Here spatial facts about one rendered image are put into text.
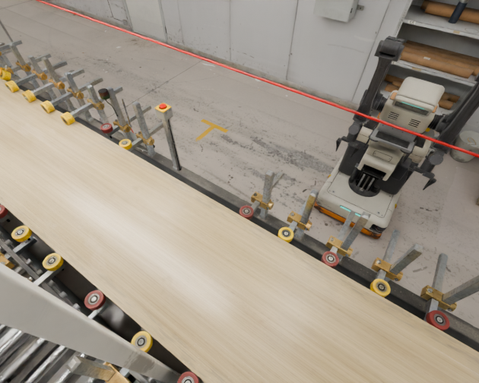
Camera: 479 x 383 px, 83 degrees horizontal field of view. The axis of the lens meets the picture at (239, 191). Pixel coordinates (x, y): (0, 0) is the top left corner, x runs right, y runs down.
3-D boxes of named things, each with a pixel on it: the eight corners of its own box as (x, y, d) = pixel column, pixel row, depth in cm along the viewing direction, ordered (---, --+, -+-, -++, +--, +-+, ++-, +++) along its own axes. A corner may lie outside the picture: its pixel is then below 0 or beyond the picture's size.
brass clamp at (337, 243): (328, 238, 155) (331, 234, 151) (351, 251, 150) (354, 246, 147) (324, 246, 152) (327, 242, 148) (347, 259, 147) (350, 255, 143)
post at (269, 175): (261, 218, 180) (268, 168, 143) (266, 220, 179) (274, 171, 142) (259, 222, 178) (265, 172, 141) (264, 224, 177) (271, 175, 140)
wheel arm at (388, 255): (391, 232, 156) (394, 228, 152) (398, 235, 154) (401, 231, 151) (368, 295, 133) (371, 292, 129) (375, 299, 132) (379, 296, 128)
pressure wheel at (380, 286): (382, 303, 131) (393, 295, 122) (366, 302, 132) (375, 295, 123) (378, 286, 136) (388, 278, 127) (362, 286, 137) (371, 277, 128)
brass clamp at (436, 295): (422, 287, 137) (427, 283, 133) (451, 302, 132) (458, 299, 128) (419, 297, 134) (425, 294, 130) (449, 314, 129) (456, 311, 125)
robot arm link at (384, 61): (406, 43, 125) (382, 37, 129) (403, 48, 122) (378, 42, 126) (371, 119, 159) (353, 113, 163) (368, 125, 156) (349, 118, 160)
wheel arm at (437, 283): (437, 255, 148) (442, 251, 144) (444, 258, 147) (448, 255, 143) (420, 327, 125) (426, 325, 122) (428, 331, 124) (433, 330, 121)
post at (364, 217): (334, 255, 161) (363, 210, 124) (339, 259, 160) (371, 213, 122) (331, 260, 159) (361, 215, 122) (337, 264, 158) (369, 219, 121)
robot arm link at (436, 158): (453, 144, 141) (435, 137, 144) (458, 146, 131) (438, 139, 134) (439, 165, 146) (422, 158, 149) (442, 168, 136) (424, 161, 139)
